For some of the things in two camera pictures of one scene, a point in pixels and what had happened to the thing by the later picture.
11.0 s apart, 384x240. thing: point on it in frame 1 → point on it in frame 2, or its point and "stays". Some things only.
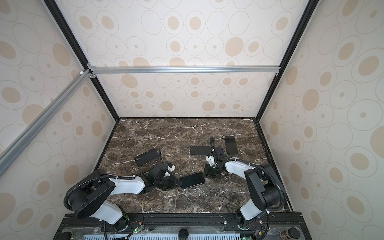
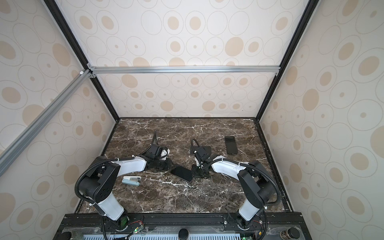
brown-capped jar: (291, 232) stays
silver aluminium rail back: (133, 70) stays
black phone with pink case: (191, 180) → (183, 173)
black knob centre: (183, 234) stays
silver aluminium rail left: (25, 135) stays
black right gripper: (206, 170) → (194, 173)
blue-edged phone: (202, 150) stays
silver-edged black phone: (231, 145) stays
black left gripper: (172, 185) → (168, 165)
